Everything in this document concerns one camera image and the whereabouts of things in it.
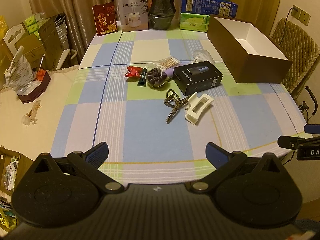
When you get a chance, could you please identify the metal spoon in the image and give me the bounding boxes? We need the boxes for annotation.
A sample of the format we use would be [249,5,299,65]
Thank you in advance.
[37,53,46,72]

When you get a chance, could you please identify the stack of green tissue boxes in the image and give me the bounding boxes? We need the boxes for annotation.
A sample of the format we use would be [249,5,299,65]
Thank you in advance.
[25,13,47,38]

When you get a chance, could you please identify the white humidifier box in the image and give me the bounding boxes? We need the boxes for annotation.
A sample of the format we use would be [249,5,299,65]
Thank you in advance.
[118,0,149,33]

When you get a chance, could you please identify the purple cream tube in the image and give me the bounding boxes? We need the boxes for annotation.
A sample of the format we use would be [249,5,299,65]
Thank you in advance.
[164,67,176,81]

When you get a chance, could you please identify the white claw hair clip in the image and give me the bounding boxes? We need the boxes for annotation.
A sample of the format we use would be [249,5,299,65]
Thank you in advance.
[184,92,214,126]

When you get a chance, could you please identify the small clear sticker stand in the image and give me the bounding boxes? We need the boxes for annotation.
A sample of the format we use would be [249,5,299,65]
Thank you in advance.
[21,100,42,126]

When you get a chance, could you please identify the dark brown scrunchie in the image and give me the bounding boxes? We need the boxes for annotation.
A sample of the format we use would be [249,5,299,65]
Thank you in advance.
[146,68,168,89]

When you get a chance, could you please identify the crumpled white plastic bag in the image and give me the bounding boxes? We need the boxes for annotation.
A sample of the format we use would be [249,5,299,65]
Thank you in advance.
[3,45,36,96]

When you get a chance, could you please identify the yellow plastic bag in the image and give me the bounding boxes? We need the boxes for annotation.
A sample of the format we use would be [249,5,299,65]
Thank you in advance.
[0,15,9,41]

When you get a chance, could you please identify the black product box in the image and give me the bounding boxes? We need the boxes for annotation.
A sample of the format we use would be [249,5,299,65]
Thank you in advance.
[173,60,224,97]

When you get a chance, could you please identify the cream tablecloth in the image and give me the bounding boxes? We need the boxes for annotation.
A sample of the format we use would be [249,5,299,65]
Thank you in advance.
[0,66,83,161]

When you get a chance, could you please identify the white stool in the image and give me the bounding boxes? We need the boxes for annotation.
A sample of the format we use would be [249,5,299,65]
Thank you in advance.
[56,48,77,70]

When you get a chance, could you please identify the stack of metal bowls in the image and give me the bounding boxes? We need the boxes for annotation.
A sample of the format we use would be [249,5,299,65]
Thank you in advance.
[54,15,69,53]

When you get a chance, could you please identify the blue printed carton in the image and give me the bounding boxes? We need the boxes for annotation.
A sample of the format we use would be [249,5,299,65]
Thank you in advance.
[180,0,238,19]

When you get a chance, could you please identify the small red sachet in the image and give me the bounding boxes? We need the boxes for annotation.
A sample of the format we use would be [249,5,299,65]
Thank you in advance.
[126,66,142,79]

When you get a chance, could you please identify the dark green tube white cap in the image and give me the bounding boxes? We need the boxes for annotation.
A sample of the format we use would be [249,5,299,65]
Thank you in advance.
[137,66,149,87]

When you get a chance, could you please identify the dark brown octagonal box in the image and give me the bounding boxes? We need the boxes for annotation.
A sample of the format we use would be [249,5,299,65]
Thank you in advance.
[17,70,52,104]

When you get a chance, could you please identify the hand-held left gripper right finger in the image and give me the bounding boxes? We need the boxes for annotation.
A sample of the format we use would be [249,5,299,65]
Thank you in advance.
[192,142,284,193]

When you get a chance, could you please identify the plain cardboard box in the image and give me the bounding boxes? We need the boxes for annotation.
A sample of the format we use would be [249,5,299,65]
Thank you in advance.
[14,33,46,71]

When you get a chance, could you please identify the green tissue pack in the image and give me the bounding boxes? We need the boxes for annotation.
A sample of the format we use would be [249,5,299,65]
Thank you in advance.
[179,12,211,33]

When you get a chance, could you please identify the brown cardboard boxes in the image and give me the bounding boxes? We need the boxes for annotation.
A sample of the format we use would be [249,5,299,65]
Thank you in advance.
[39,14,67,70]

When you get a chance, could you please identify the checked cloth desktop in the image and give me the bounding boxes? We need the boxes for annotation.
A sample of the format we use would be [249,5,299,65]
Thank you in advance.
[50,29,309,186]

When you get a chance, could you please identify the clear box of floss picks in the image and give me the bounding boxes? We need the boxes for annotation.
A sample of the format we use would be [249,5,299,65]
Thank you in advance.
[192,49,216,65]

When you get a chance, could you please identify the red gold gift box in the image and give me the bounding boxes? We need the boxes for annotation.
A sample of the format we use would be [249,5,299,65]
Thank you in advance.
[92,2,118,37]

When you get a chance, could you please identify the black plug with cable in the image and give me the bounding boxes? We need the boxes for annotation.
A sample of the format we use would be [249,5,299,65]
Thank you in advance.
[278,6,299,46]

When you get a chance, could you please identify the stack of wrapped black bowls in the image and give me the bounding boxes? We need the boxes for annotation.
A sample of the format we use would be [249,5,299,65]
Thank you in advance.
[148,0,179,30]

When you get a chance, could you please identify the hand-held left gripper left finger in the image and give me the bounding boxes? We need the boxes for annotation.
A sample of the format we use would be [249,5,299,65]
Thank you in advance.
[34,142,124,193]

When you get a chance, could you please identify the leopard print hair clip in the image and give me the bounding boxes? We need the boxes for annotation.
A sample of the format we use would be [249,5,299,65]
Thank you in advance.
[164,89,191,124]

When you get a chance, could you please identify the black metal frame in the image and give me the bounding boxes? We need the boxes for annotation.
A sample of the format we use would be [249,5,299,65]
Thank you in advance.
[298,86,320,121]

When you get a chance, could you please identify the open cardboard box with clutter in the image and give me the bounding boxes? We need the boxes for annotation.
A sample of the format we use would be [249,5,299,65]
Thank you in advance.
[0,146,35,193]

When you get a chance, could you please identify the chair with quilted cushion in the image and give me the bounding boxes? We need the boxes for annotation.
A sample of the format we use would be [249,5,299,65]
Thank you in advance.
[269,18,320,101]

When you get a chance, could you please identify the bag of cotton swabs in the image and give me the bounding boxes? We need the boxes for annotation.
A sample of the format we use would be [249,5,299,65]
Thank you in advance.
[152,56,181,71]

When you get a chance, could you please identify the brown cardboard box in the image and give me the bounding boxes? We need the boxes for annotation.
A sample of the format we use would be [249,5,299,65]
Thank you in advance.
[207,14,293,84]

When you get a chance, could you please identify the beige wall socket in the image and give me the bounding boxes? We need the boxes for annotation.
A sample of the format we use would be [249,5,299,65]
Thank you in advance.
[291,5,302,19]
[300,10,311,26]

